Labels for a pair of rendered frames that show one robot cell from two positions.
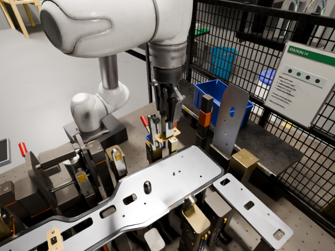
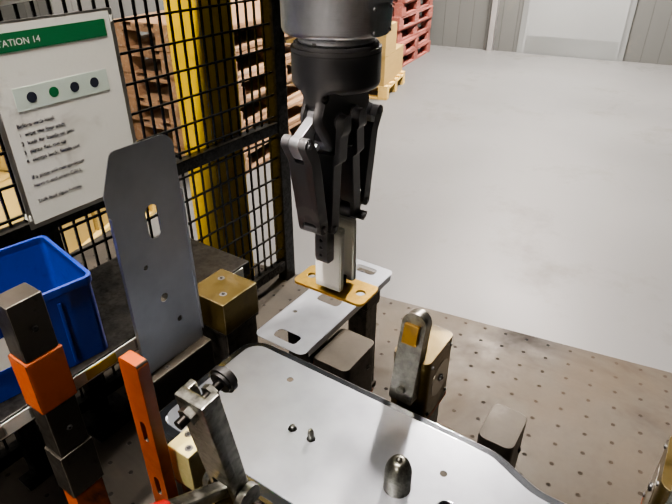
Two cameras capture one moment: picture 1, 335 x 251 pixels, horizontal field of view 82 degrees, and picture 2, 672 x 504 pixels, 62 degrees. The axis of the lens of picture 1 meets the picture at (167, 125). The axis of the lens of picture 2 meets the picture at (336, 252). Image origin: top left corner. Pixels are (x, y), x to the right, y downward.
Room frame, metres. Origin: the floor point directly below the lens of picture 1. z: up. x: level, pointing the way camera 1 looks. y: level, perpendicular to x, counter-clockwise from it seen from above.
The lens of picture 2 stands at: (0.66, 0.44, 1.58)
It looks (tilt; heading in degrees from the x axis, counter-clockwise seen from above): 31 degrees down; 247
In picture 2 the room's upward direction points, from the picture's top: straight up
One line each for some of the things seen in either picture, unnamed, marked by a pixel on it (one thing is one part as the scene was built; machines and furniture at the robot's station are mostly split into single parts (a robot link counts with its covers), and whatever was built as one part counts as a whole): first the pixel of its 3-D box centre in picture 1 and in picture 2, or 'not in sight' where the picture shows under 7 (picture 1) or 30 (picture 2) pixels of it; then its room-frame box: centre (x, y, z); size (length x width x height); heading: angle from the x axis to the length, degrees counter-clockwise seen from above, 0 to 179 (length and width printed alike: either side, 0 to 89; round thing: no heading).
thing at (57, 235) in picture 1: (54, 240); not in sight; (0.24, 0.36, 1.01); 0.08 x 0.04 x 0.01; 33
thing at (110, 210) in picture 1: (115, 229); not in sight; (0.34, 0.21, 0.84); 0.12 x 0.05 x 0.29; 33
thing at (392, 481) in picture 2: (147, 186); (397, 476); (0.43, 0.08, 1.02); 0.03 x 0.03 x 0.07
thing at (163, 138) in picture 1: (167, 133); (335, 281); (0.48, 0.00, 1.25); 0.08 x 0.04 x 0.01; 124
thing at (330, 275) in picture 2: (165, 123); (329, 257); (0.48, 0.01, 1.29); 0.03 x 0.01 x 0.07; 124
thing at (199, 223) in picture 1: (194, 241); (419, 419); (0.29, -0.10, 0.87); 0.12 x 0.07 x 0.35; 33
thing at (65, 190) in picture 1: (76, 188); not in sight; (0.47, 0.39, 0.95); 0.18 x 0.13 x 0.49; 123
